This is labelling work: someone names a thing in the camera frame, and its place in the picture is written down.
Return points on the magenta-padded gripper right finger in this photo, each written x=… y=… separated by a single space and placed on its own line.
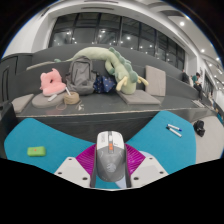
x=146 y=168

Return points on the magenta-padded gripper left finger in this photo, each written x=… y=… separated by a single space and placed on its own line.
x=75 y=170

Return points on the grey and white computer mouse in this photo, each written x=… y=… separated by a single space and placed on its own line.
x=111 y=160

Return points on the green rectangular case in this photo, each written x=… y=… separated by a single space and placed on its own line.
x=36 y=151

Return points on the black bag on floor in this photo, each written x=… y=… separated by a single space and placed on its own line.
x=199 y=128

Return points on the flat grey square cushion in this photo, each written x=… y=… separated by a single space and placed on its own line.
x=138 y=97

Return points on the round grey seat cushion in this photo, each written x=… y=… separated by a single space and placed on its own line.
x=43 y=101

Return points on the small grey seat cushion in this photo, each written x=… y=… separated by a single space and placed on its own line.
x=22 y=102

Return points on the pink plush cushion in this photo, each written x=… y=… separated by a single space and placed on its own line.
x=51 y=83

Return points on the dark blue patterned bag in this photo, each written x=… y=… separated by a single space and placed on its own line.
x=105 y=84

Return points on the grey backpack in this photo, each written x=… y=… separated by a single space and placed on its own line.
x=81 y=75

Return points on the person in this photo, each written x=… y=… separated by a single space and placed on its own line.
x=197 y=85
x=185 y=76

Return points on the green dragon plush toy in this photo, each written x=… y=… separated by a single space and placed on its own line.
x=121 y=71

